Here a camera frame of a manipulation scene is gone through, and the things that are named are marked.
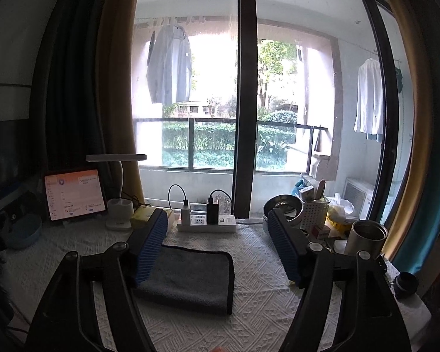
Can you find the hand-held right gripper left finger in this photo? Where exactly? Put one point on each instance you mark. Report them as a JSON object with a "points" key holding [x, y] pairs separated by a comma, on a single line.
{"points": [[152, 242]]}

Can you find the light blue hanging shirt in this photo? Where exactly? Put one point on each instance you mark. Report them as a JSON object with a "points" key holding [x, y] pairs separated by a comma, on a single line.
{"points": [[170, 64]]}

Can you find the white hanging shirt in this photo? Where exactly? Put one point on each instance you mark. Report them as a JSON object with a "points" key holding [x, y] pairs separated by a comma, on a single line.
{"points": [[368, 97]]}

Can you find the steel cup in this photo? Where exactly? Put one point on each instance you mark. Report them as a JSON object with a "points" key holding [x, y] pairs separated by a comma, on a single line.
{"points": [[365, 236]]}

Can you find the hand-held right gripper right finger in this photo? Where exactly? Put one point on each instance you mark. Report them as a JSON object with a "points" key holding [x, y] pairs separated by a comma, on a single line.
{"points": [[284, 244]]}

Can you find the tablet with lit screen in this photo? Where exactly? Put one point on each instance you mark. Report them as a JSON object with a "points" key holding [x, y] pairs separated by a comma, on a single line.
{"points": [[75, 195]]}

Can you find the blue bowl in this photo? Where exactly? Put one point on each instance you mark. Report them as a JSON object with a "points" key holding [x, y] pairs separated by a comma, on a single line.
{"points": [[22, 229]]}

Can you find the white power strip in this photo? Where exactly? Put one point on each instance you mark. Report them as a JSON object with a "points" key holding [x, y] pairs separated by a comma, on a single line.
{"points": [[220, 223]]}

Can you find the white plastic bag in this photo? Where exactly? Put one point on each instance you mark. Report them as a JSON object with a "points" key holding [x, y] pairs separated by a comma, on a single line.
{"points": [[343, 207]]}

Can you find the yellow curtain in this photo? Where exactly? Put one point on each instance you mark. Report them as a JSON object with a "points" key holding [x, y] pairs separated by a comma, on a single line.
{"points": [[119, 91]]}

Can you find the dark curtain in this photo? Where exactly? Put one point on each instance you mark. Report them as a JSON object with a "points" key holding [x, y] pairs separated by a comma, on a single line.
{"points": [[71, 91]]}

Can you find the white air conditioner unit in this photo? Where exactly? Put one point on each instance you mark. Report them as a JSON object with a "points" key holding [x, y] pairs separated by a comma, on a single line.
{"points": [[357, 195]]}

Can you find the white desk lamp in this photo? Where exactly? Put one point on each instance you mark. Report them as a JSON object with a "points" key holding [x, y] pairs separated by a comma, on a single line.
{"points": [[119, 190]]}

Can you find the steel bowl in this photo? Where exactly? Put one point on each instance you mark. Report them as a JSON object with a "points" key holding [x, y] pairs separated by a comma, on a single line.
{"points": [[284, 205]]}

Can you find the balcony railing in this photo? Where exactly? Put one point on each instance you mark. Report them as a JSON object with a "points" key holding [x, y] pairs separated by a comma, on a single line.
{"points": [[227, 132]]}

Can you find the white textured table cloth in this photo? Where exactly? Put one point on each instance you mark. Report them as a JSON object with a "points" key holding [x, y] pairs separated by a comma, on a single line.
{"points": [[249, 300]]}

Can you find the teal curtain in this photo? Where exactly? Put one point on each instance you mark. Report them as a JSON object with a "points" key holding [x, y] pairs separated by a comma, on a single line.
{"points": [[421, 234]]}

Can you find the grey towel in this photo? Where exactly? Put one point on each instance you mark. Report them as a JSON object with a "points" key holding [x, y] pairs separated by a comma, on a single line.
{"points": [[190, 275]]}

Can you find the white perforated utensil basket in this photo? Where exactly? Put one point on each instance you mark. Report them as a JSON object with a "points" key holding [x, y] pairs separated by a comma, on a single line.
{"points": [[314, 211]]}

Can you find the black lens cap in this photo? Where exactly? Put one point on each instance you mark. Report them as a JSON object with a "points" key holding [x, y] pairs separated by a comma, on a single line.
{"points": [[407, 284]]}

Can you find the yellow box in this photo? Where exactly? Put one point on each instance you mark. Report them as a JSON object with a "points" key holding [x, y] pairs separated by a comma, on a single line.
{"points": [[145, 216]]}

